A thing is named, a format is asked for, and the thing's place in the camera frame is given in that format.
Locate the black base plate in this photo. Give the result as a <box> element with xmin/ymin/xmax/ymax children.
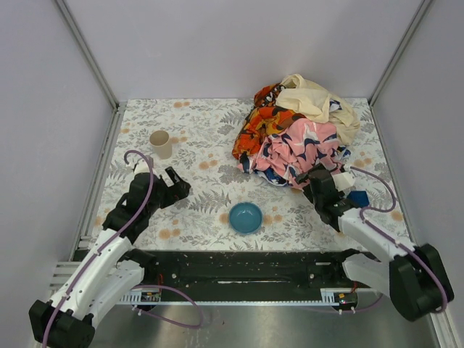
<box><xmin>119</xmin><ymin>249</ymin><xmax>371</xmax><ymax>303</ymax></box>

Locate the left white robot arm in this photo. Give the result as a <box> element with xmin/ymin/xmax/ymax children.
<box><xmin>29</xmin><ymin>167</ymin><xmax>191</xmax><ymax>347</ymax></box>

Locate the right aluminium frame post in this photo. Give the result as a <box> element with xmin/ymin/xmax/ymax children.
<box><xmin>368</xmin><ymin>0</ymin><xmax>435</xmax><ymax>107</ymax></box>

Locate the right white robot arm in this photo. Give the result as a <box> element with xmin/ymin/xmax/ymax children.
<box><xmin>295</xmin><ymin>165</ymin><xmax>455</xmax><ymax>321</ymax></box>

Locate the orange black patterned cloth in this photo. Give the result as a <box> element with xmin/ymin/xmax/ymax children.
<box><xmin>232</xmin><ymin>83</ymin><xmax>306</xmax><ymax>160</ymax></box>

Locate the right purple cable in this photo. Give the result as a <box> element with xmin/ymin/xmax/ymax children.
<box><xmin>347</xmin><ymin>165</ymin><xmax>456</xmax><ymax>312</ymax></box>

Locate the blue cube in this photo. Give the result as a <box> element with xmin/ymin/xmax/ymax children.
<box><xmin>347</xmin><ymin>191</ymin><xmax>370</xmax><ymax>208</ymax></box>

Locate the left aluminium frame post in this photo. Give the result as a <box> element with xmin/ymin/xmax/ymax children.
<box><xmin>53</xmin><ymin>0</ymin><xmax>120</xmax><ymax>109</ymax></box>

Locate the cream cloth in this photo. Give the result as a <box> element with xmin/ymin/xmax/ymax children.
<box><xmin>275</xmin><ymin>74</ymin><xmax>360</xmax><ymax>146</ymax></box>

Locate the floral table mat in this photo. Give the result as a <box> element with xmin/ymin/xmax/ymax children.
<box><xmin>88</xmin><ymin>97</ymin><xmax>414</xmax><ymax>253</ymax></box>

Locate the pink patterned cloth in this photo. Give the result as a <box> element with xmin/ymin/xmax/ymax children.
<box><xmin>238</xmin><ymin>118</ymin><xmax>341</xmax><ymax>190</ymax></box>

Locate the beige cup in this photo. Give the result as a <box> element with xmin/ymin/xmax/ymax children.
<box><xmin>149</xmin><ymin>130</ymin><xmax>173</xmax><ymax>160</ymax></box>

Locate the blue bowl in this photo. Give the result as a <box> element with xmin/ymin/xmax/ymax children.
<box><xmin>228</xmin><ymin>202</ymin><xmax>263</xmax><ymax>235</ymax></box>

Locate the aluminium frame post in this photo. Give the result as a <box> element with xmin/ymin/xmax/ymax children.
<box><xmin>368</xmin><ymin>0</ymin><xmax>435</xmax><ymax>107</ymax></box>
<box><xmin>53</xmin><ymin>0</ymin><xmax>120</xmax><ymax>109</ymax></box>

